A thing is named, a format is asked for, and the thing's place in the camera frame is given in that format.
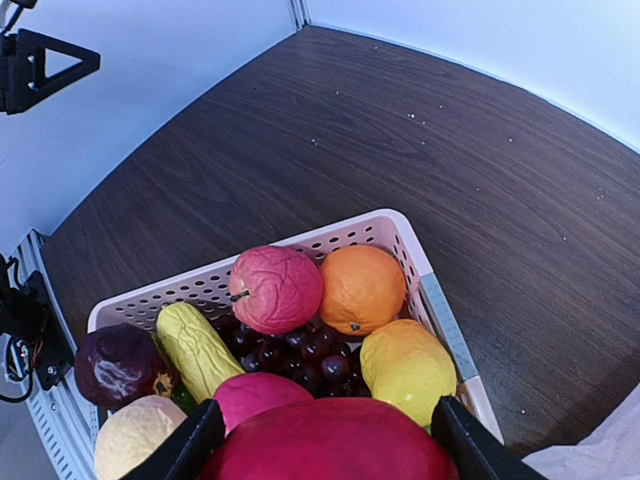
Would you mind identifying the yellow orange persimmon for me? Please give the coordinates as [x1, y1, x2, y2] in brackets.
[94, 395, 187, 479]

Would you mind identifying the left aluminium frame post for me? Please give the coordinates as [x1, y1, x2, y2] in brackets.
[289, 0, 312, 31]

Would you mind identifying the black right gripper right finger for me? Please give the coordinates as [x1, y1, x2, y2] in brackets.
[431, 396, 544, 480]

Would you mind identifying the yellow starfruit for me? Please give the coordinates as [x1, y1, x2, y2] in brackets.
[156, 303, 245, 403]

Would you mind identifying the pink plastic bag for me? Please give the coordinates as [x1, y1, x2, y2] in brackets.
[523, 386, 640, 479]

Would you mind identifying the yellow green pear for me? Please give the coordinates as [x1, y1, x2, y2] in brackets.
[360, 319, 457, 427]

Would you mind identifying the small red tangerine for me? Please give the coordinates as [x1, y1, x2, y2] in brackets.
[200, 398, 458, 479]

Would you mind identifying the orange fruit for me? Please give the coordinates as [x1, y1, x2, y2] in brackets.
[319, 245, 407, 337]

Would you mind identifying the front aluminium rail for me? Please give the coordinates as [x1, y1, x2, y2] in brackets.
[12, 230, 100, 479]

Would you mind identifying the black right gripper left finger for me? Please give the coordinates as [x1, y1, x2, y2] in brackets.
[123, 399, 226, 480]

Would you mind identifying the red apple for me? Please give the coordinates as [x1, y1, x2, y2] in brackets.
[213, 372, 314, 436]
[229, 245, 324, 335]

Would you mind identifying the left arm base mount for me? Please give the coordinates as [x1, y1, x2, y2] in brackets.
[1, 257, 73, 391]

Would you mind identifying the red grape bunch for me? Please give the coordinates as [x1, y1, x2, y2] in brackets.
[211, 313, 371, 398]

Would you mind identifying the dark purple mangosteen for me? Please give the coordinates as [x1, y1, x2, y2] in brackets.
[74, 323, 181, 411]

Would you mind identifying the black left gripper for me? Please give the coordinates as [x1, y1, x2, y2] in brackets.
[1, 29, 101, 115]

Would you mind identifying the pink plastic basket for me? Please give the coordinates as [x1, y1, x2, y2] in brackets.
[86, 208, 505, 480]

